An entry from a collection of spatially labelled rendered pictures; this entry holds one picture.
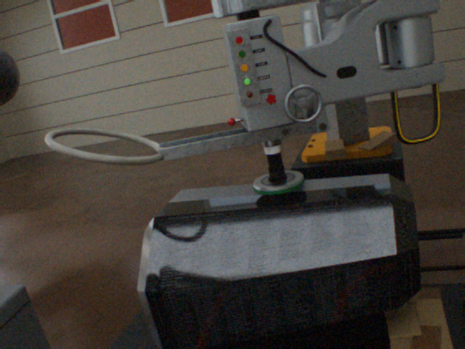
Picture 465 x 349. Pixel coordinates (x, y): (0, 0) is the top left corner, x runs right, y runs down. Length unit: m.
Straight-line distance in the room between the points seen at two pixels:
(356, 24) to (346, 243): 0.83
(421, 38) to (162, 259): 1.38
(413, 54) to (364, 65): 0.22
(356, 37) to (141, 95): 7.11
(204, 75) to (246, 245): 6.60
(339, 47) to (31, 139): 8.90
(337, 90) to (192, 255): 0.87
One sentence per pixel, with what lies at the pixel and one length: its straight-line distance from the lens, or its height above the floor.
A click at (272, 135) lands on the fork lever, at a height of 1.07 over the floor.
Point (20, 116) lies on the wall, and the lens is 10.25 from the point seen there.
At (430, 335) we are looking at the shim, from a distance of 1.99.
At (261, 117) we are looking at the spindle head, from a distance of 1.74.
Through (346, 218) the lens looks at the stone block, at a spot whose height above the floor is 0.75.
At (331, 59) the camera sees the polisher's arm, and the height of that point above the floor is 1.32.
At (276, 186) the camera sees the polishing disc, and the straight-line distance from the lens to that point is 1.83.
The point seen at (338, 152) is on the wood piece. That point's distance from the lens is 2.33.
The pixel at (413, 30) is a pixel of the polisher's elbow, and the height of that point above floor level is 1.37.
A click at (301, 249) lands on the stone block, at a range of 1.72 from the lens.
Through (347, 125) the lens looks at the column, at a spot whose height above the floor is 0.89.
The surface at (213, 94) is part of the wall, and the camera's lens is 8.22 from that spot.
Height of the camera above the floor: 1.47
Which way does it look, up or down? 17 degrees down
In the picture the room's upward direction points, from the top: 12 degrees counter-clockwise
